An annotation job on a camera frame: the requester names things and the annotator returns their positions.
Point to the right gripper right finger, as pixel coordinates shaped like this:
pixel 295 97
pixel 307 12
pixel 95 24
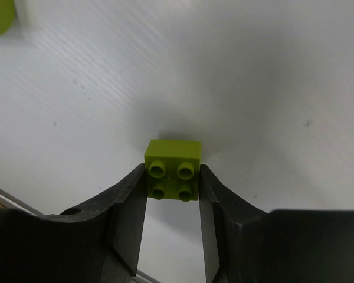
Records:
pixel 243 243

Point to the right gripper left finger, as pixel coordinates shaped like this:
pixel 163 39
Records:
pixel 95 241

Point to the green square lego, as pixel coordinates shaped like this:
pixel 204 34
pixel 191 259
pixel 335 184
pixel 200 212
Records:
pixel 7 15
pixel 172 169

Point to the aluminium front rail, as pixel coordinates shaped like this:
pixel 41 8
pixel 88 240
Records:
pixel 9 201

